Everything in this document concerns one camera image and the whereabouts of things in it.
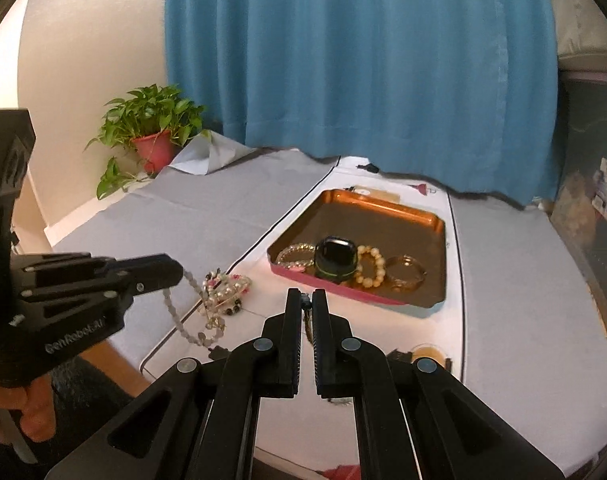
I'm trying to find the white printed table runner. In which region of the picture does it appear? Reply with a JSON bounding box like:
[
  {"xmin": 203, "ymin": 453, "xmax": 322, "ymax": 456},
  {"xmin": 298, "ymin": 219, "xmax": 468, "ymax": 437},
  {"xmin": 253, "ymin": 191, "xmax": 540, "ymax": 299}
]
[{"xmin": 140, "ymin": 155, "xmax": 467, "ymax": 480}]

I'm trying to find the pearl pink bead bracelet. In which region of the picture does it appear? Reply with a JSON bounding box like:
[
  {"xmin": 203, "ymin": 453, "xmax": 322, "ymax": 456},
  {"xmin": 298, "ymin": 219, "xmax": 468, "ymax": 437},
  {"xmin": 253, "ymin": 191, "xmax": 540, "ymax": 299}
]
[{"xmin": 198, "ymin": 270, "xmax": 253, "ymax": 317}]

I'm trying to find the amber bangle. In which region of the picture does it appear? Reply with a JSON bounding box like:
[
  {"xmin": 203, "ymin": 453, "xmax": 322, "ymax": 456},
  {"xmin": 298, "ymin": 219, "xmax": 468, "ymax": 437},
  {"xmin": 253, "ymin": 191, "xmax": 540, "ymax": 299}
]
[{"xmin": 386, "ymin": 255, "xmax": 428, "ymax": 292}]

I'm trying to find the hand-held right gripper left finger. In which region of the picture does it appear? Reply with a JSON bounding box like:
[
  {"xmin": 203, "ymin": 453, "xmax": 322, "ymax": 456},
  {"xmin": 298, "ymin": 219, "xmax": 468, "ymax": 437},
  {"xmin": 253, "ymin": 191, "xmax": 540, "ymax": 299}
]
[{"xmin": 46, "ymin": 287, "xmax": 304, "ymax": 480}]

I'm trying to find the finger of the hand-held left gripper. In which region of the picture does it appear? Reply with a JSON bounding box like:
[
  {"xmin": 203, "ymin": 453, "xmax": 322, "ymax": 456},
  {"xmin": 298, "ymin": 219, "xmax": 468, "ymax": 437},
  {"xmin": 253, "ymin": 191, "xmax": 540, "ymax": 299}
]
[
  {"xmin": 12, "ymin": 252, "xmax": 184, "ymax": 287},
  {"xmin": 18, "ymin": 275, "xmax": 183, "ymax": 334}
]

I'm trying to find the blue curtain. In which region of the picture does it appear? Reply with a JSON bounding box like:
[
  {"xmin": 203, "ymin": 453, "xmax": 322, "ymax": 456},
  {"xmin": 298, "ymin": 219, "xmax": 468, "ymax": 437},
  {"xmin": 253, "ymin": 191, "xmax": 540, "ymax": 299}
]
[{"xmin": 166, "ymin": 0, "xmax": 560, "ymax": 212}]

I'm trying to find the person's left hand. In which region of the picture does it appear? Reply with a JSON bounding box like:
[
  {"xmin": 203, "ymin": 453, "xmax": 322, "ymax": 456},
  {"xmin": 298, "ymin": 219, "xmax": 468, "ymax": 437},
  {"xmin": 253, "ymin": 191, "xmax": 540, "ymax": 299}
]
[{"xmin": 21, "ymin": 374, "xmax": 54, "ymax": 443}]

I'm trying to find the grey bead necklace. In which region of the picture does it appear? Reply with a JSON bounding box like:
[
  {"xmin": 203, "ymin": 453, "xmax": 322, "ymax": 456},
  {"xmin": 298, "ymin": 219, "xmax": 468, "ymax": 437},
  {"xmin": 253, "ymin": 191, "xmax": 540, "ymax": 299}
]
[{"xmin": 161, "ymin": 269, "xmax": 227, "ymax": 347}]

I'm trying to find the clear storage box purple lid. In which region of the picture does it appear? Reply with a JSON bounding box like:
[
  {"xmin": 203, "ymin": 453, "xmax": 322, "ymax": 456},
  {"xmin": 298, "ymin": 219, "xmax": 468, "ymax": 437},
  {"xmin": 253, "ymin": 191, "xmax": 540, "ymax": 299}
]
[{"xmin": 548, "ymin": 69, "xmax": 607, "ymax": 343}]

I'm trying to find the large beige bead bracelet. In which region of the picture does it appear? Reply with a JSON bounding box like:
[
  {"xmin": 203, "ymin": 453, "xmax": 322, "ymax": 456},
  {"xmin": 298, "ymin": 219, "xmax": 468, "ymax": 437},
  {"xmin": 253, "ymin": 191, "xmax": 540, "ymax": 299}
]
[{"xmin": 354, "ymin": 244, "xmax": 387, "ymax": 289}]

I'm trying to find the potted green plant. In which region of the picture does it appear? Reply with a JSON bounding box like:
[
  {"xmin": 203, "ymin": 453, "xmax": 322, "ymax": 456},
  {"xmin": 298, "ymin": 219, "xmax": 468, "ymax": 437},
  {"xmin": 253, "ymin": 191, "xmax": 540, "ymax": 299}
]
[{"xmin": 86, "ymin": 85, "xmax": 213, "ymax": 201}]

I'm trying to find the copper metal tray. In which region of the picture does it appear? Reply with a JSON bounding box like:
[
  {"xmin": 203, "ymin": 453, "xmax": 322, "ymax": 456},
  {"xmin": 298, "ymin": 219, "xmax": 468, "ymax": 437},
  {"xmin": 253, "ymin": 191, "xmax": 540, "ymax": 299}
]
[{"xmin": 266, "ymin": 188, "xmax": 447, "ymax": 320}]

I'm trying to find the small pale bead bracelet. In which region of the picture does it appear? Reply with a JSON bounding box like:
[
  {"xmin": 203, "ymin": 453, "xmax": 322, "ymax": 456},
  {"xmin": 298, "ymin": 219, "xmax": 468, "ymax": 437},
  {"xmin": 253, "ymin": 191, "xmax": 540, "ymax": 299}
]
[{"xmin": 276, "ymin": 243, "xmax": 318, "ymax": 272}]

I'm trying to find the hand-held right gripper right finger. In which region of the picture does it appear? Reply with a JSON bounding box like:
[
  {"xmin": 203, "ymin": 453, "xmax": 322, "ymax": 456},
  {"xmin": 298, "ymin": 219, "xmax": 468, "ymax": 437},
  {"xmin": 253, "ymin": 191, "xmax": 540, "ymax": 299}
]
[{"xmin": 311, "ymin": 288, "xmax": 579, "ymax": 480}]

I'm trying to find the amber round disc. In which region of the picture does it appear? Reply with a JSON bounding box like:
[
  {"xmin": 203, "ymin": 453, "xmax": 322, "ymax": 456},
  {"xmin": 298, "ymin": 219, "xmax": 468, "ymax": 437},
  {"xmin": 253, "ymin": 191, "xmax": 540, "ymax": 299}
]
[{"xmin": 412, "ymin": 342, "xmax": 455, "ymax": 368}]

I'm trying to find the black smart watch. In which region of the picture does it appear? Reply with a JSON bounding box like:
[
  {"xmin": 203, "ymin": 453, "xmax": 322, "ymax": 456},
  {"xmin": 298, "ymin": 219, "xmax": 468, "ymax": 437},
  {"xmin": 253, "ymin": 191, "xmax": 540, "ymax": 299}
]
[{"xmin": 312, "ymin": 235, "xmax": 359, "ymax": 282}]

